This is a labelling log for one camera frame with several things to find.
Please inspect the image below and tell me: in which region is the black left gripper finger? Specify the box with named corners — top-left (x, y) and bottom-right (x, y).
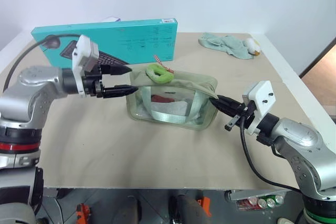
top-left (102, 84), bottom-right (139, 100)
top-left (100, 63), bottom-right (132, 76)

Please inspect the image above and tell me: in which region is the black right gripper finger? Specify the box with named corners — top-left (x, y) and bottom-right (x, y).
top-left (208, 99), bottom-right (239, 118)
top-left (217, 94), bottom-right (244, 110)

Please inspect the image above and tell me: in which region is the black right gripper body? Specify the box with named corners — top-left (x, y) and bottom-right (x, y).
top-left (224, 100), bottom-right (257, 132)

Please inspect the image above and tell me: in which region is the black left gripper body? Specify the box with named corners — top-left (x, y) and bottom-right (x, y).
top-left (81, 63), bottom-right (106, 99)

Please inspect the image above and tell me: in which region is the green clear zip pouch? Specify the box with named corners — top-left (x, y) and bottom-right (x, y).
top-left (125, 67), bottom-right (219, 131)

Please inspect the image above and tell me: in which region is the red item inside pouch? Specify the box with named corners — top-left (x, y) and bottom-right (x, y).
top-left (150, 93), bottom-right (176, 103)

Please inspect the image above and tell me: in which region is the white item inside pouch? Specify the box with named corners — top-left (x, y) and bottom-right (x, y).
top-left (151, 100), bottom-right (190, 117)

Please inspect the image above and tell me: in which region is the white plush duck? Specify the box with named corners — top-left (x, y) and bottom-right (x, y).
top-left (243, 37), bottom-right (262, 57)

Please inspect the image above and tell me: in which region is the teal keyboard box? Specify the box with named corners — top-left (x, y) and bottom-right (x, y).
top-left (30, 18), bottom-right (179, 68)

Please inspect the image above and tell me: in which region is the white purple small box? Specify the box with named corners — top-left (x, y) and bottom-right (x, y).
top-left (100, 16), bottom-right (122, 23)

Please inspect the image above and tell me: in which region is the light green cloth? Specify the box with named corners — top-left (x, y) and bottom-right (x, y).
top-left (197, 32), bottom-right (253, 60)

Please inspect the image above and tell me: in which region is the brown wooden door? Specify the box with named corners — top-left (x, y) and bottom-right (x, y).
top-left (300, 36), bottom-right (336, 116)

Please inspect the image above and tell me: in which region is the red soda can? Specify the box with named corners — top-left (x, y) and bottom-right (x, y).
top-left (246, 196), bottom-right (260, 208)

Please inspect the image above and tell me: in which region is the orange black clamp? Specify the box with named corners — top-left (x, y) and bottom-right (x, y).
top-left (201, 196), bottom-right (213, 218)
top-left (75, 202), bottom-right (92, 224)

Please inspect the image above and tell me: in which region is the dark rounded shape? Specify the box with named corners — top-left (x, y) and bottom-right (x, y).
top-left (169, 193), bottom-right (208, 224)

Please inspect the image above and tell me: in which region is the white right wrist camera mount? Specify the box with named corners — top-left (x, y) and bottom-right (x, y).
top-left (241, 80), bottom-right (276, 135)

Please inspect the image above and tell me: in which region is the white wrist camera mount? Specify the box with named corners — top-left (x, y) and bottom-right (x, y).
top-left (71, 34), bottom-right (100, 98)
top-left (241, 80), bottom-right (276, 135)

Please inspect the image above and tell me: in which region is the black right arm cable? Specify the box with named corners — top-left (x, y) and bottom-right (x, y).
top-left (239, 115), bottom-right (306, 194)

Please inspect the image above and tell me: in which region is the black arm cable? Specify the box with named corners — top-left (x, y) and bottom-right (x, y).
top-left (2, 33), bottom-right (81, 94)
top-left (239, 115), bottom-right (306, 194)

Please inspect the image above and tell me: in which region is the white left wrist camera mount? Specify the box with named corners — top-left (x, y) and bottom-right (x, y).
top-left (71, 34), bottom-right (100, 98)

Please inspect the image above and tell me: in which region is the red white twisted cord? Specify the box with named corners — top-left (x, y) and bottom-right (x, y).
top-left (153, 54), bottom-right (175, 74)

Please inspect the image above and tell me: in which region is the green plush ring keychain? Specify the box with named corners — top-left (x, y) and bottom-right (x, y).
top-left (145, 63), bottom-right (175, 84)

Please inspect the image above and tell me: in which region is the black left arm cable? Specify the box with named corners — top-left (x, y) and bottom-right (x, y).
top-left (2, 33), bottom-right (81, 94)

